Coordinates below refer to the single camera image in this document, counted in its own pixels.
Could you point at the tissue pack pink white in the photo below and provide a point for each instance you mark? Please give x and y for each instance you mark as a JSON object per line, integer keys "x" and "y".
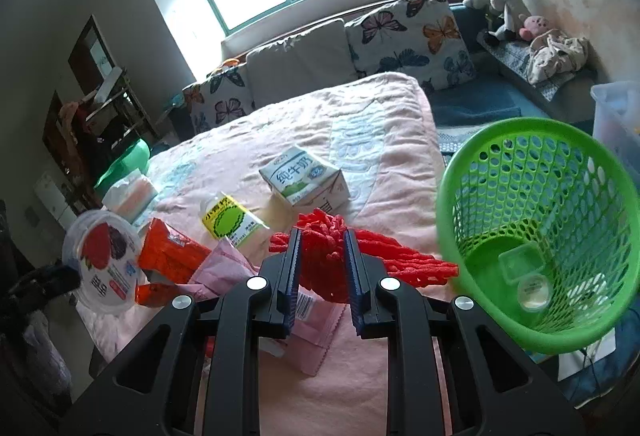
{"x": 129, "y": 196}

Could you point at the pink blanket table cover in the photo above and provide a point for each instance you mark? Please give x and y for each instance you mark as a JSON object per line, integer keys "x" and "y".
{"x": 380, "y": 132}

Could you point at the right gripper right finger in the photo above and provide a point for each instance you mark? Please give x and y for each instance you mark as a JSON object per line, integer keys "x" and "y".
{"x": 417, "y": 332}

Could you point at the orange snack bag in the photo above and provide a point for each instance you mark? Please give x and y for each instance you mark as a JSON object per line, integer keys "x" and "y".
{"x": 171, "y": 254}

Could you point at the cow plush toy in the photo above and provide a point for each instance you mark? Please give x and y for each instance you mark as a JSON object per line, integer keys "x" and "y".
{"x": 513, "y": 13}

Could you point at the green plastic mesh basket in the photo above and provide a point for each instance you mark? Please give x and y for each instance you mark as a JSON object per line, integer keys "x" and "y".
{"x": 538, "y": 182}

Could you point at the metal shelf rack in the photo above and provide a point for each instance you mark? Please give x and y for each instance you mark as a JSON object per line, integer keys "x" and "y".
{"x": 114, "y": 113}

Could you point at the clear square plastic container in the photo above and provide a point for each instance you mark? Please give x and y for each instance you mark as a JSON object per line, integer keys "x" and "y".
{"x": 520, "y": 261}

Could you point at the plain grey cushion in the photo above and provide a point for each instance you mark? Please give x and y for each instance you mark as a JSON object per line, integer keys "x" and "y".
{"x": 298, "y": 64}

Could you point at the butterfly cushion right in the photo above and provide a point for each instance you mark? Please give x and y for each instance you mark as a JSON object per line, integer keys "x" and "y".
{"x": 420, "y": 38}

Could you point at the crumpled beige cloth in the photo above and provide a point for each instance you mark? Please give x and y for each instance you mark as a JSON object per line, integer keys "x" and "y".
{"x": 553, "y": 53}

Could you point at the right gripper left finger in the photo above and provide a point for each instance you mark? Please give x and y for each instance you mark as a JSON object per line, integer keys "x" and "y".
{"x": 259, "y": 307}

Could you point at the pink snack bag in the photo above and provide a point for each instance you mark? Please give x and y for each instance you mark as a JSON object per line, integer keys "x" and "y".
{"x": 307, "y": 320}

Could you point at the butterfly cushion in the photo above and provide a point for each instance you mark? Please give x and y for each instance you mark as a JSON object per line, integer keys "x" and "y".
{"x": 219, "y": 99}
{"x": 420, "y": 38}

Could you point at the small clear plastic cup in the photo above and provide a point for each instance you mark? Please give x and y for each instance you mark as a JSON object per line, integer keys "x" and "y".
{"x": 534, "y": 292}

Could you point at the white milk carton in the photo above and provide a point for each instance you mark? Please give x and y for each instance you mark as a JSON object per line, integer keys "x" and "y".
{"x": 305, "y": 181}

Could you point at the lime drink bottle yellow label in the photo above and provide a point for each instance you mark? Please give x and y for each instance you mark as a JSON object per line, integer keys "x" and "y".
{"x": 223, "y": 216}

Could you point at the clear plastic storage bin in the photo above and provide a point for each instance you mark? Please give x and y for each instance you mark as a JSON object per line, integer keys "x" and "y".
{"x": 616, "y": 119}

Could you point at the pink pig plush toy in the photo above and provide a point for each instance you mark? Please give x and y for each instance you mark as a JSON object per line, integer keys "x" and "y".
{"x": 532, "y": 27}

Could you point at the green oval basin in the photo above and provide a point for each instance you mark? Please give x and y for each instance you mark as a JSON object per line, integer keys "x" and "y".
{"x": 137, "y": 156}

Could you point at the butterfly cushion left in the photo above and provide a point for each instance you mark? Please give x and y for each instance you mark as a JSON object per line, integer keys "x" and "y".
{"x": 219, "y": 99}

